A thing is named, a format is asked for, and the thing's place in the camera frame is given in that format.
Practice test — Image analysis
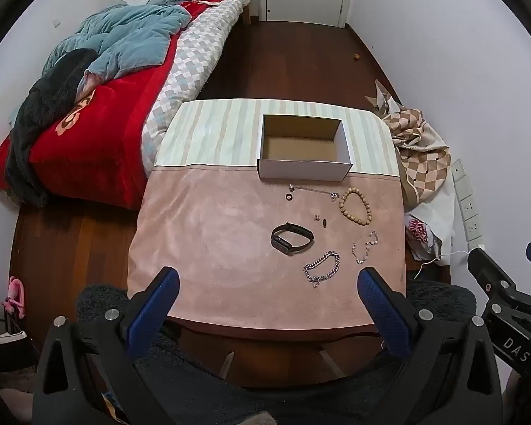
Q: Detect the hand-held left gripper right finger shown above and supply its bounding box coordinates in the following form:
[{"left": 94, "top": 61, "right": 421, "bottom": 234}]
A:
[{"left": 358, "top": 267, "right": 503, "bottom": 425}]

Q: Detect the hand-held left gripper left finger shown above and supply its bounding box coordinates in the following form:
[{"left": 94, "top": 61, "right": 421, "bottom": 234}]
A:
[{"left": 32, "top": 266, "right": 181, "bottom": 425}]

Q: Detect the thin silver bracelet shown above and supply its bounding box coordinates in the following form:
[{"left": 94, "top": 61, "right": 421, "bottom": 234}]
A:
[{"left": 352, "top": 230, "right": 379, "bottom": 266}]

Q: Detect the thick silver chain bracelet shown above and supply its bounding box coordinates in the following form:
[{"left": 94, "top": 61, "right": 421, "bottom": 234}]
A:
[{"left": 303, "top": 251, "right": 341, "bottom": 288}]

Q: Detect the wooden bead bracelet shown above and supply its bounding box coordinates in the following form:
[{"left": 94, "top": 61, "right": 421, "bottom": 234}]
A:
[{"left": 339, "top": 188, "right": 373, "bottom": 226}]

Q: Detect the black fitness band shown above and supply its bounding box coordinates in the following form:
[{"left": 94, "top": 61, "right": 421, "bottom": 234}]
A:
[{"left": 271, "top": 222, "right": 316, "bottom": 255}]

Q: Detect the cardboard box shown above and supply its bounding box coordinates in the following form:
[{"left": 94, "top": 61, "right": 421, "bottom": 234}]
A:
[{"left": 257, "top": 114, "right": 354, "bottom": 181}]

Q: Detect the white bag with red print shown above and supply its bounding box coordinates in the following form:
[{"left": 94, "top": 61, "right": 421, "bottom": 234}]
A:
[{"left": 405, "top": 177, "right": 458, "bottom": 262}]

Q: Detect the striped table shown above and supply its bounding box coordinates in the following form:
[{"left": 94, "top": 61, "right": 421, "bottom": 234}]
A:
[{"left": 127, "top": 98, "right": 408, "bottom": 330}]

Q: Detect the wooden table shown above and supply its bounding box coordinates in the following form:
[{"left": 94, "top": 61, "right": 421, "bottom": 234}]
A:
[{"left": 166, "top": 316, "right": 381, "bottom": 379}]

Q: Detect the beige checkered cloth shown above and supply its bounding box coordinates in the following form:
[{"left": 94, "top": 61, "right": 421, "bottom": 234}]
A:
[{"left": 381, "top": 97, "right": 452, "bottom": 206}]

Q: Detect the white and black shoe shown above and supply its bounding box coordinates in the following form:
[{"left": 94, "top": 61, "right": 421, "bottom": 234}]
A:
[{"left": 0, "top": 330, "right": 29, "bottom": 347}]

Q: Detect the bed with red blanket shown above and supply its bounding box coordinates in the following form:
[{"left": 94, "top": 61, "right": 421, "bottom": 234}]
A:
[{"left": 0, "top": 0, "right": 213, "bottom": 209}]

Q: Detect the black fuzzy cloth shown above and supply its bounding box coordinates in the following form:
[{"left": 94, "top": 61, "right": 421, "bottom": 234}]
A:
[{"left": 5, "top": 49, "right": 99, "bottom": 206}]

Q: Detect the checkered bed sheet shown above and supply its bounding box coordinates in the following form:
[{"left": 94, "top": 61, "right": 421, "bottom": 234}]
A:
[{"left": 141, "top": 0, "right": 244, "bottom": 173}]

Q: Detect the blue quilt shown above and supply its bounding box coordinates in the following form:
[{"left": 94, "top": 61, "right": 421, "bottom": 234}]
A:
[{"left": 42, "top": 0, "right": 254, "bottom": 81}]

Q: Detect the white cable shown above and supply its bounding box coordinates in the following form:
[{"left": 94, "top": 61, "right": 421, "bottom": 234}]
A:
[{"left": 413, "top": 247, "right": 485, "bottom": 279}]

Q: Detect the thin silver necklace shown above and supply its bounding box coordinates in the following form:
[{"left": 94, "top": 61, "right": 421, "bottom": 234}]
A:
[{"left": 289, "top": 183, "right": 339, "bottom": 201}]

